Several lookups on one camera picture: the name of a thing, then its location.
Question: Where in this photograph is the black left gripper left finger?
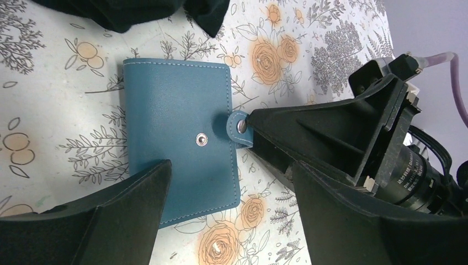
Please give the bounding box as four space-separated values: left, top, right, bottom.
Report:
1 160 172 264

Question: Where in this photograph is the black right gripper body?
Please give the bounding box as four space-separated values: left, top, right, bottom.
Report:
348 52 467 216

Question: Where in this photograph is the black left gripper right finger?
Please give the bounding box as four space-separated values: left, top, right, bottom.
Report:
292 162 467 264

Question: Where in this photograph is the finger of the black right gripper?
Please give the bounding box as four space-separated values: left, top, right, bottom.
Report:
247 75 408 183
250 132 295 192

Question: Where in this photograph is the blue leather card holder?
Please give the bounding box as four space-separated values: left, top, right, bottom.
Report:
123 58 253 227

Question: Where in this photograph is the floral patterned table mat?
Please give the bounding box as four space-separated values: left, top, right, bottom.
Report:
0 0 397 265

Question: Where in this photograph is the black crumpled cloth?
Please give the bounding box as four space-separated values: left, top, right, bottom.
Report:
35 0 230 38

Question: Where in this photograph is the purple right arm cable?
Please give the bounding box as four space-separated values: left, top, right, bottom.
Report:
417 51 468 129

